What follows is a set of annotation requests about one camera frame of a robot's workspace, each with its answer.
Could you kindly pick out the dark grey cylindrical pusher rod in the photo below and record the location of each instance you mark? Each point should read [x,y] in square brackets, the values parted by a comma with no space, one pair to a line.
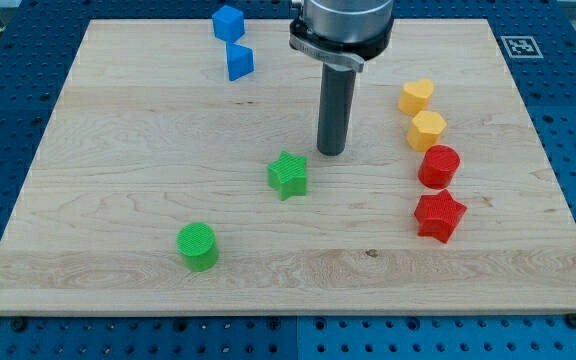
[336,95]

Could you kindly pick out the green star block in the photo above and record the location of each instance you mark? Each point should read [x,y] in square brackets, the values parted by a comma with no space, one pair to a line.
[287,175]

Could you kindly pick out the red star block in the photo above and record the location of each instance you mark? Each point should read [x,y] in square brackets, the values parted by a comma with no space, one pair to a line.
[438,215]

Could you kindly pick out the yellow heart block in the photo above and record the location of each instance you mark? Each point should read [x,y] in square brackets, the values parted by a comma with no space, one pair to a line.
[415,96]

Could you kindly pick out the yellow hexagon block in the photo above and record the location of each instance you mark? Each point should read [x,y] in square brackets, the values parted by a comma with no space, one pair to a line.
[426,129]

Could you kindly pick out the blue triangular prism block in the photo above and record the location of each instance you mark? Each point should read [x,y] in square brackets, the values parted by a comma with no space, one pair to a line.
[240,61]

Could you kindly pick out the blue cube block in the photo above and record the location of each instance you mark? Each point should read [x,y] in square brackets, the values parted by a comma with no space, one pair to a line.
[228,24]

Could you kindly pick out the red cylinder block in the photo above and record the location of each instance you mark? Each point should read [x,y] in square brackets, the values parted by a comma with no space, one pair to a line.
[439,166]

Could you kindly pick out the light wooden board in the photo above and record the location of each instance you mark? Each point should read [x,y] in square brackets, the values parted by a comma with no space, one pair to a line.
[149,135]

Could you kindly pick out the white fiducial marker tag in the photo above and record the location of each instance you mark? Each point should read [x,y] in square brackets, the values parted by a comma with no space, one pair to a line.
[521,47]

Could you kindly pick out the green cylinder block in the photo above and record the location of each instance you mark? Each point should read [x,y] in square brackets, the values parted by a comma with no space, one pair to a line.
[197,245]

